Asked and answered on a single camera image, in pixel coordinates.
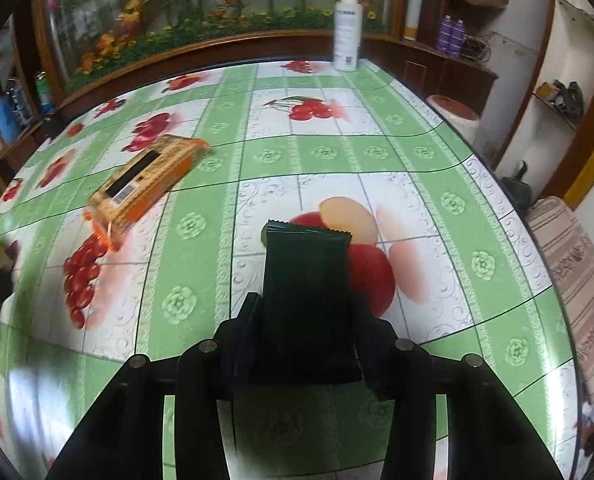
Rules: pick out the blue thermos jug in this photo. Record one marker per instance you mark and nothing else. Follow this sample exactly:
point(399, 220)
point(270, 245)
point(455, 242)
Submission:
point(4, 117)

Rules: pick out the purple bottle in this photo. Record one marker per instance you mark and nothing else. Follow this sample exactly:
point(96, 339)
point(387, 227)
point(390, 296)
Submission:
point(445, 35)
point(458, 37)

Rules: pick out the white spray bottle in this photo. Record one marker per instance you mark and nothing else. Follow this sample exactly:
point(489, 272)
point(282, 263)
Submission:
point(347, 30)

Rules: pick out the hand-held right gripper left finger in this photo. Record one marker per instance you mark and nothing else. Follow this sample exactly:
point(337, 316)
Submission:
point(242, 340)

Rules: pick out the clear blue water bottle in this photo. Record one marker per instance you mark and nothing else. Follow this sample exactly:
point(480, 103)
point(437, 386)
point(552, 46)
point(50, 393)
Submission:
point(21, 100)

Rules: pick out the striped cushion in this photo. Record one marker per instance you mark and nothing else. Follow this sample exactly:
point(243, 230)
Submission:
point(577, 285)

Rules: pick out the dark snack packet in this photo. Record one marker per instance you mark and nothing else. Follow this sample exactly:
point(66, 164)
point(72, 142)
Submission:
point(307, 300)

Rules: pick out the black plastic object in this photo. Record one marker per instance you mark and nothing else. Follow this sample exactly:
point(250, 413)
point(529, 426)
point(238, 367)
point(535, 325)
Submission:
point(519, 187)

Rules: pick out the white paper roll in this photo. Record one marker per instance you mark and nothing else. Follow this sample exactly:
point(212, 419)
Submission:
point(417, 0)

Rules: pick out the green and white bag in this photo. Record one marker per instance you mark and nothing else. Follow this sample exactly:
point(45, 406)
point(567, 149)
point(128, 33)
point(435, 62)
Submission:
point(43, 91)

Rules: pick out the flower print glass panel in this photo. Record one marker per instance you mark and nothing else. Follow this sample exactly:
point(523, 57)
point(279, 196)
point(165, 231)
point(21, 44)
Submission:
point(177, 0)

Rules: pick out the white bucket red lid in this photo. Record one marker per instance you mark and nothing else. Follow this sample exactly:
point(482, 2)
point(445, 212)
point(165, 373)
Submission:
point(454, 115)

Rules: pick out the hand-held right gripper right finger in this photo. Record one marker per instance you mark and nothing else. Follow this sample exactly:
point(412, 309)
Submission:
point(377, 350)

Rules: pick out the brown wooden cabinet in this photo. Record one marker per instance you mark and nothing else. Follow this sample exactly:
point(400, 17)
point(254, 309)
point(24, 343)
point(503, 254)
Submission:
point(427, 70)

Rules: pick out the orange cracker packet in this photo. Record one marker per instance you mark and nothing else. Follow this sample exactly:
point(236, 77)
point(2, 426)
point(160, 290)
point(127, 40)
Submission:
point(167, 160)

